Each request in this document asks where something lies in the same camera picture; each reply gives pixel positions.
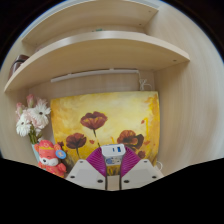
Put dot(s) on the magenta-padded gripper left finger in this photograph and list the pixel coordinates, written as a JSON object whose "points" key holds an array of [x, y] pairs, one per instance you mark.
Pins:
{"points": [[88, 173]]}

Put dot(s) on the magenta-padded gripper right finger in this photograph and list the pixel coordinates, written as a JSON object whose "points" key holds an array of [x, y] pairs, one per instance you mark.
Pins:
{"points": [[138, 171]]}

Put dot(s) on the small white charger block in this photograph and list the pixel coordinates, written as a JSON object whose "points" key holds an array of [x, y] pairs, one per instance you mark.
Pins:
{"points": [[113, 153]]}

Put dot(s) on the red plush toy figure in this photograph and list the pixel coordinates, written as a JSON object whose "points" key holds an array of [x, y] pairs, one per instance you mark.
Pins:
{"points": [[50, 160]]}

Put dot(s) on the light blue vase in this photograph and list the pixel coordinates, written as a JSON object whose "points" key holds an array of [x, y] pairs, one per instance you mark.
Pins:
{"points": [[35, 151]]}

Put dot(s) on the yellow poppy flower painting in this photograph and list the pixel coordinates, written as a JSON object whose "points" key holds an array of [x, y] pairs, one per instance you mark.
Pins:
{"points": [[110, 110]]}

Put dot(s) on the pink and white flower bouquet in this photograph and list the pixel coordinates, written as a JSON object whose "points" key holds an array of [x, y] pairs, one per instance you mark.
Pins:
{"points": [[33, 116]]}

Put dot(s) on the white light bar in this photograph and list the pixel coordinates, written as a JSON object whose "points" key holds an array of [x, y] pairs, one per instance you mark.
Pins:
{"points": [[95, 74]]}

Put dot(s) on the wooden shelf unit with items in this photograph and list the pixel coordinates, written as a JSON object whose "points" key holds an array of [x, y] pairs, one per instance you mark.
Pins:
{"points": [[100, 43]]}

